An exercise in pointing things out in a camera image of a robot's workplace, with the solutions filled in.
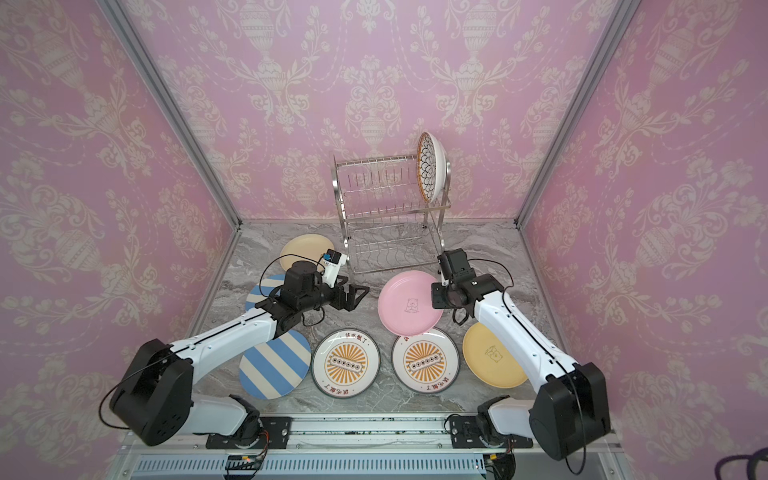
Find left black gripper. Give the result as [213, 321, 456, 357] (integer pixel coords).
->
[298, 274, 370, 314]

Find pink bear plate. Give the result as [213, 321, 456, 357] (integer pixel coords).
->
[377, 270, 443, 337]

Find sunburst pattern plate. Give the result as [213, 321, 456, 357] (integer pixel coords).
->
[310, 329, 381, 399]
[391, 329, 461, 394]

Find chrome wire dish rack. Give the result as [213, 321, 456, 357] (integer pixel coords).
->
[331, 154, 451, 275]

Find petal pattern plate orange rim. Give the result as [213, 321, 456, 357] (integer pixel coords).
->
[417, 132, 448, 204]

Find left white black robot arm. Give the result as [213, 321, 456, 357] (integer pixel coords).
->
[99, 256, 370, 448]

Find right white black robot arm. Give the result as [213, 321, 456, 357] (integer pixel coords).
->
[431, 249, 612, 460]

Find cream plate back left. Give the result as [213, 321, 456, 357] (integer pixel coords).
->
[279, 234, 335, 271]

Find yellow plate right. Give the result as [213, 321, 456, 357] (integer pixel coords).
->
[462, 323, 528, 389]

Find blue striped plate rear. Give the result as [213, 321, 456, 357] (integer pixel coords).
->
[245, 274, 285, 311]

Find blue striped plate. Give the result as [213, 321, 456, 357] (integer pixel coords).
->
[239, 330, 312, 400]
[245, 274, 285, 311]

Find blue striped plate front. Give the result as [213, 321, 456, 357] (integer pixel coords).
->
[239, 330, 312, 400]

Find black object bottom right corner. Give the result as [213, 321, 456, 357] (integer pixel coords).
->
[714, 447, 768, 480]

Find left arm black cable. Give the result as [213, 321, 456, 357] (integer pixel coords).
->
[257, 254, 325, 328]

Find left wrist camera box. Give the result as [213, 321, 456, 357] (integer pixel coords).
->
[322, 249, 349, 288]

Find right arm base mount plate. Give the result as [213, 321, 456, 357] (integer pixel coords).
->
[443, 414, 534, 450]

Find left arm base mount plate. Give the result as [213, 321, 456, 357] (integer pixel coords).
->
[205, 416, 293, 451]

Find aluminium front rail frame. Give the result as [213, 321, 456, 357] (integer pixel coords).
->
[107, 413, 633, 479]

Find right aluminium corner post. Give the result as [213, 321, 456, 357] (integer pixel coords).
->
[515, 0, 641, 231]

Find aluminium corner post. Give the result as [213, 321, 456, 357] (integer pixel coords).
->
[515, 0, 641, 231]
[96, 0, 242, 230]

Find left aluminium corner post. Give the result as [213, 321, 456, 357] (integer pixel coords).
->
[96, 0, 242, 230]

